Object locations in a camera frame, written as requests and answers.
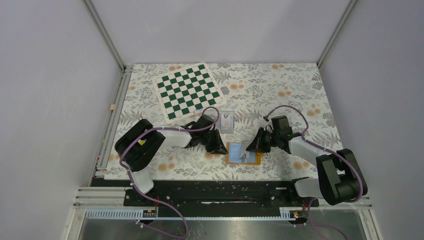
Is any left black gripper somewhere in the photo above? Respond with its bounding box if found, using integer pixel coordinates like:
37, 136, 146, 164
200, 128, 228, 155

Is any white card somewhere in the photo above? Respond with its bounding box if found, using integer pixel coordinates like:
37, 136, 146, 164
239, 141, 250, 160

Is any clear plastic box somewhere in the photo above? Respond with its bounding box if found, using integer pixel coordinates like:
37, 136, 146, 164
204, 108, 236, 134

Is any green white chessboard mat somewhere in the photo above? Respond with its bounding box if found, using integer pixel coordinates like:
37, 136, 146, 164
152, 63, 227, 124

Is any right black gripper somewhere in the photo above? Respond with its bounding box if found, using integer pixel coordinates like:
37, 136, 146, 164
246, 127, 280, 154

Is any green white small block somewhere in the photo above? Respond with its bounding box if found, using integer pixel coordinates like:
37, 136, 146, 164
138, 139, 146, 146

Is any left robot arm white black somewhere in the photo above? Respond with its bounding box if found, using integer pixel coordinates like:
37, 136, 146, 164
114, 114, 228, 206

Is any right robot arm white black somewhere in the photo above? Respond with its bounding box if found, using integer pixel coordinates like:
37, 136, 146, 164
245, 115, 368, 206

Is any floral tablecloth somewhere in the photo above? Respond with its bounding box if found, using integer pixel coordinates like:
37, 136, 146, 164
114, 63, 343, 181

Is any slotted white cable duct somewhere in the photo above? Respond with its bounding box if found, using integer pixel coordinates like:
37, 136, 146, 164
85, 207, 301, 222

